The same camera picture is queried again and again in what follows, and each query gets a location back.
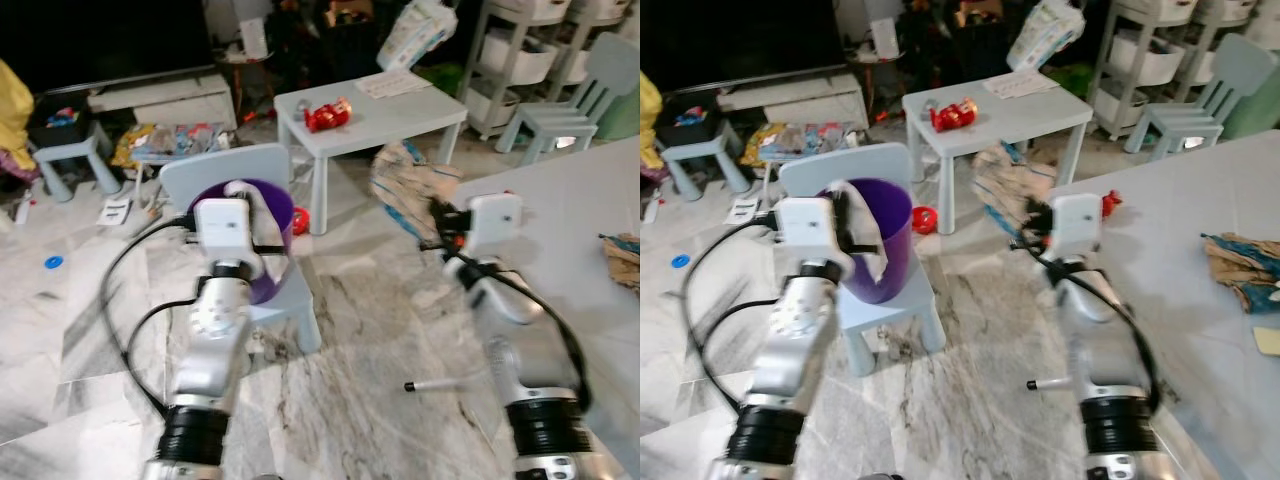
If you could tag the brown paper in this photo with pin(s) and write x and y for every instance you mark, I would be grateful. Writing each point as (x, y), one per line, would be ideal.
(622, 262)
(1240, 265)
(410, 185)
(1005, 185)

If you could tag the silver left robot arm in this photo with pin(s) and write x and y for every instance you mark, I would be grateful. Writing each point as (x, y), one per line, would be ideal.
(215, 340)
(800, 340)

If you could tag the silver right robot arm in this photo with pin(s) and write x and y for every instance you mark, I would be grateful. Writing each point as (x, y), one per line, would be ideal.
(530, 370)
(1095, 360)

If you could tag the purple plastic rubbish bin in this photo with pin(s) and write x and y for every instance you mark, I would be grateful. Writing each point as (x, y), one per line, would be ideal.
(895, 215)
(270, 285)

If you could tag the red plush toy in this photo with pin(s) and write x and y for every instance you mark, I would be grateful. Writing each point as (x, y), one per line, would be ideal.
(1109, 204)
(457, 241)

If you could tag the small red ball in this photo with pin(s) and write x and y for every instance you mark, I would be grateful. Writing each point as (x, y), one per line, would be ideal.
(300, 221)
(925, 219)

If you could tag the light blue child chair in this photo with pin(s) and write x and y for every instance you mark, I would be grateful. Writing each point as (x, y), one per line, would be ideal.
(610, 70)
(845, 165)
(225, 165)
(1240, 70)

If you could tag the white paper slip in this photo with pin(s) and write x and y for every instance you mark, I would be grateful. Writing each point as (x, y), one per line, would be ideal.
(117, 211)
(742, 209)

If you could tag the small white plastic table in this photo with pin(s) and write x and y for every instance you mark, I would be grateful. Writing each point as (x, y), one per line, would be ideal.
(400, 115)
(1020, 115)

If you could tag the large pale blue table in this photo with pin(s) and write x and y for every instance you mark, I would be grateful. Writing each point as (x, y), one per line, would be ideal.
(570, 220)
(1180, 300)

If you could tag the yellow snack bag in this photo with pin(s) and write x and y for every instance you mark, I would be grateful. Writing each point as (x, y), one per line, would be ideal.
(765, 143)
(135, 145)

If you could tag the white television stand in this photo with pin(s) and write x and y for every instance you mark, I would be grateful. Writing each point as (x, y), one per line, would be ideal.
(800, 100)
(170, 100)

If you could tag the red toy figure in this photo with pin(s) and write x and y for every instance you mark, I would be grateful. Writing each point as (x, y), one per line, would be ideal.
(328, 116)
(953, 115)

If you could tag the printed paper sheet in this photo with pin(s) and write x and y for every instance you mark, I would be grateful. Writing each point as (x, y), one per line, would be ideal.
(1020, 84)
(392, 83)

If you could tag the white marker pen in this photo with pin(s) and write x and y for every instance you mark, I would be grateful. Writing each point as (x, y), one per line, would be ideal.
(440, 384)
(1045, 383)

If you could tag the light blue plastic stool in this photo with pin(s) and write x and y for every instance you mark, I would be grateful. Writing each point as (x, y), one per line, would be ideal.
(705, 150)
(70, 152)

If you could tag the grey storage trolley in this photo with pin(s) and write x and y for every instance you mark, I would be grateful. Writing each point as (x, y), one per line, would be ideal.
(585, 20)
(515, 60)
(1145, 60)
(1215, 20)

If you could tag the white router box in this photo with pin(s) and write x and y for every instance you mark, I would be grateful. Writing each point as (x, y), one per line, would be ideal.
(255, 40)
(885, 40)

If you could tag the black storage box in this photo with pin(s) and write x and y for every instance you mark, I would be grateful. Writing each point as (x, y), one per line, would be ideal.
(55, 130)
(690, 128)

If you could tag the white diaper pack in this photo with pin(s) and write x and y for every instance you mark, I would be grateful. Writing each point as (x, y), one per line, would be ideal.
(415, 35)
(1045, 32)

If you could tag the black flat screen television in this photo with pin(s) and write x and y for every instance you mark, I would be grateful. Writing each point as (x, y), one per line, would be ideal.
(100, 40)
(740, 40)

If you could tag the yellow soft toy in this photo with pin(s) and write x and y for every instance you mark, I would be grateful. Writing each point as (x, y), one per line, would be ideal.
(650, 120)
(12, 120)

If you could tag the yellow sticky note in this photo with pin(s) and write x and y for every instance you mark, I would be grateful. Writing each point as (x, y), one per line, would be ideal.
(1268, 341)

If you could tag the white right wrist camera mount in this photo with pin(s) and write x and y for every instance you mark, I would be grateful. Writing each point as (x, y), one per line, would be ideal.
(1077, 225)
(495, 222)

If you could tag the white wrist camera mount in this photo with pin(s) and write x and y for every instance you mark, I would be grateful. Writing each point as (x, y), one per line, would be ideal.
(495, 222)
(222, 228)
(810, 230)
(1077, 225)

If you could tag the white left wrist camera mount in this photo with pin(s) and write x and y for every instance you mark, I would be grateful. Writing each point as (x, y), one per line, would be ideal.
(222, 228)
(810, 230)

